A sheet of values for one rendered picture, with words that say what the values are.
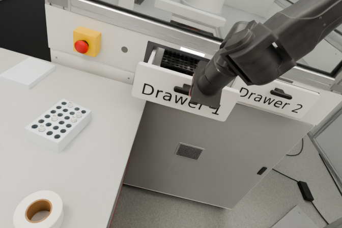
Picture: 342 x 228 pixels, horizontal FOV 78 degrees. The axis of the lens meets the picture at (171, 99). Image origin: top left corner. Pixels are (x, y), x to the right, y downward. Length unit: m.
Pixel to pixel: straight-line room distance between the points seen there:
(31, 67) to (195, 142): 0.67
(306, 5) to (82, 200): 0.50
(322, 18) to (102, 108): 0.55
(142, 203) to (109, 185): 0.85
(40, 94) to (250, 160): 0.87
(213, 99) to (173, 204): 1.00
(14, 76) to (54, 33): 0.18
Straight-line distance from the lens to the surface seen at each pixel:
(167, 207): 1.37
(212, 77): 0.40
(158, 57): 0.81
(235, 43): 0.33
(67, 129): 0.55
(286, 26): 0.33
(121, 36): 0.71
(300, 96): 0.84
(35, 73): 0.76
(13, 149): 0.58
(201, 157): 1.03
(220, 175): 1.14
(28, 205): 0.46
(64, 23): 0.78
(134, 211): 1.32
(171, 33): 0.67
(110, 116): 0.63
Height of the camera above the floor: 1.20
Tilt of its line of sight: 37 degrees down
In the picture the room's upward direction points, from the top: 20 degrees clockwise
